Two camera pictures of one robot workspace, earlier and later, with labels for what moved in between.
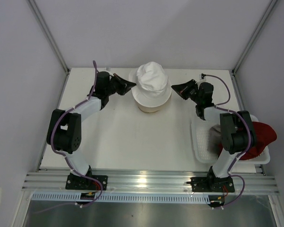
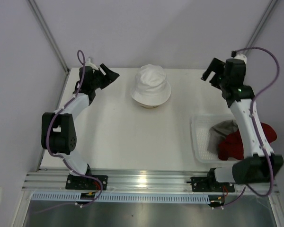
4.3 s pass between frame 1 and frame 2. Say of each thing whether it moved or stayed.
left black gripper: moved
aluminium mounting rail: stayed
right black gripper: moved
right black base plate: stayed
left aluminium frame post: stayed
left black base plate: stayed
